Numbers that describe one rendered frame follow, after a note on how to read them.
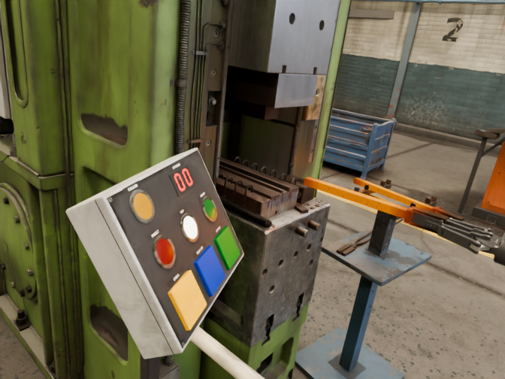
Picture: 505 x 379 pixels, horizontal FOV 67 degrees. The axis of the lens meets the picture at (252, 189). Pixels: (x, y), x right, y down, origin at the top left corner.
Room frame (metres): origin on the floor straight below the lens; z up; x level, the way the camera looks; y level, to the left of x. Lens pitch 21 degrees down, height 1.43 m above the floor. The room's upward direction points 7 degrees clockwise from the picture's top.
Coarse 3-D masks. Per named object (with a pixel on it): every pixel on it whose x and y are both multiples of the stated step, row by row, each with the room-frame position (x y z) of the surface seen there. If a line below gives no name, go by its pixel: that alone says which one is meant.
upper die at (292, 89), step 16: (240, 80) 1.17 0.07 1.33; (256, 80) 1.13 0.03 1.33; (272, 80) 1.10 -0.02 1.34; (288, 80) 1.12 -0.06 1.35; (304, 80) 1.19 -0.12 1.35; (240, 96) 1.17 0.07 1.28; (256, 96) 1.13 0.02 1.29; (272, 96) 1.09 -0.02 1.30; (288, 96) 1.13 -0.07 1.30; (304, 96) 1.20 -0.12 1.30
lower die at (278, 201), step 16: (224, 160) 1.44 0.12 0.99; (224, 176) 1.26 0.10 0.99; (240, 176) 1.27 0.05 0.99; (240, 192) 1.15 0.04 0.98; (256, 192) 1.16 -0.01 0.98; (272, 192) 1.16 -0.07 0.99; (288, 192) 1.19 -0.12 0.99; (256, 208) 1.09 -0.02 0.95; (272, 208) 1.13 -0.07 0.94; (288, 208) 1.20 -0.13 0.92
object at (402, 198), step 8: (360, 184) 1.56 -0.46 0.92; (368, 184) 1.53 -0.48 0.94; (376, 192) 1.50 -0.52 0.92; (384, 192) 1.47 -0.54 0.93; (392, 192) 1.46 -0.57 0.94; (400, 200) 1.42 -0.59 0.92; (408, 200) 1.39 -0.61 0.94; (424, 208) 1.34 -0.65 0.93; (432, 208) 1.31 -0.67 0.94; (440, 208) 1.33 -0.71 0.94; (448, 216) 1.28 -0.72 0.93; (456, 216) 1.27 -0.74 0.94
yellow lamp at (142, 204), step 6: (138, 198) 0.56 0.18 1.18; (144, 198) 0.58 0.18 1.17; (138, 204) 0.56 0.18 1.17; (144, 204) 0.57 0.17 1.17; (150, 204) 0.58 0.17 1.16; (138, 210) 0.55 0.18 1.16; (144, 210) 0.56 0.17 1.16; (150, 210) 0.57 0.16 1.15; (144, 216) 0.55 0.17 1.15; (150, 216) 0.57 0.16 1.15
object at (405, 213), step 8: (304, 184) 1.12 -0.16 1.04; (312, 184) 1.11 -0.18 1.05; (320, 184) 1.09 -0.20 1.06; (328, 184) 1.09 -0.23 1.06; (328, 192) 1.07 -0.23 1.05; (336, 192) 1.05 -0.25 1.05; (344, 192) 1.04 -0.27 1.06; (352, 192) 1.04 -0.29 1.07; (352, 200) 1.02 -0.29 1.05; (360, 200) 1.01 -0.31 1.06; (368, 200) 0.99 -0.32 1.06; (376, 200) 0.99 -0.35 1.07; (376, 208) 0.97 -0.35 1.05; (384, 208) 0.96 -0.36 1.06; (392, 208) 0.95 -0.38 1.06; (400, 208) 0.94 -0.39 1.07; (408, 208) 0.95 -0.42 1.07; (416, 208) 0.92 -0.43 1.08; (400, 216) 0.93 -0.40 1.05; (408, 216) 0.91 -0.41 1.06; (432, 216) 0.89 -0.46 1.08; (440, 216) 0.89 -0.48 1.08; (416, 224) 0.91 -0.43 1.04
